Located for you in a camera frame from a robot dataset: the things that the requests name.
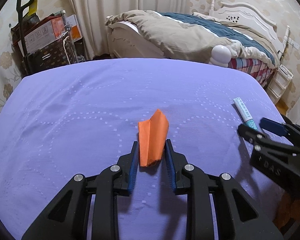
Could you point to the white teal tube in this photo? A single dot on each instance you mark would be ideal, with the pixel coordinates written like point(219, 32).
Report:
point(242, 108)

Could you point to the grey cloth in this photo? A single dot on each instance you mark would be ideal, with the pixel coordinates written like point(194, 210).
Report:
point(80, 58)

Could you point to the cream curtain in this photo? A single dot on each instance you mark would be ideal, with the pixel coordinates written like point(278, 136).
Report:
point(102, 5)

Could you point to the beige pillow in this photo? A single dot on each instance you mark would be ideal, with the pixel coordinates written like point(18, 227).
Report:
point(205, 15)

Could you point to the checkered bedsheet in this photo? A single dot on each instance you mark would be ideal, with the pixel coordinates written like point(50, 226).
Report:
point(252, 67)

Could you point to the orange paper carton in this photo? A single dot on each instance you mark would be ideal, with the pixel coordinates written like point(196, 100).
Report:
point(152, 140)

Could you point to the blue beige duvet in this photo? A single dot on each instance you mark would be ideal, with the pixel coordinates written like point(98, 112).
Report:
point(190, 35)

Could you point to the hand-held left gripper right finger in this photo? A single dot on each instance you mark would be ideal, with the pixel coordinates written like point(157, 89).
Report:
point(170, 165)

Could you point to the large white orange cardboard box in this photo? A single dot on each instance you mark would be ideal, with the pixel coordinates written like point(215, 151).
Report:
point(40, 36)

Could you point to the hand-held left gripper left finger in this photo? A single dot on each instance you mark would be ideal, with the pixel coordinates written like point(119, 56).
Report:
point(133, 165)

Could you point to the bed with quilt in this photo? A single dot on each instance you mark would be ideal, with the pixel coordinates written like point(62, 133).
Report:
point(130, 42)

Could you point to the yellow tag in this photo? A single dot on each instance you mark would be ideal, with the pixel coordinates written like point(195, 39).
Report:
point(32, 6)

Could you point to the brown patterned bag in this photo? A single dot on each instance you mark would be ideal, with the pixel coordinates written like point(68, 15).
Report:
point(56, 51)

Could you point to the small white orange cardboard box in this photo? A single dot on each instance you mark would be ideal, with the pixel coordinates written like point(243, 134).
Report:
point(76, 30)

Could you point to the white wall socket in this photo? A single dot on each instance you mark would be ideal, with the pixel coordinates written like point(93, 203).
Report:
point(294, 44)

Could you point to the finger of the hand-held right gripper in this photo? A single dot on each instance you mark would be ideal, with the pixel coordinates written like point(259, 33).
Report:
point(252, 133)
point(272, 126)

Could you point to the white drawer unit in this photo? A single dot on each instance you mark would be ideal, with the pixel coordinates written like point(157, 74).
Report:
point(277, 87)

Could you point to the black hand trolley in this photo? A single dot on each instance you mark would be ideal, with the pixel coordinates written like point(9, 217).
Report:
point(21, 17)

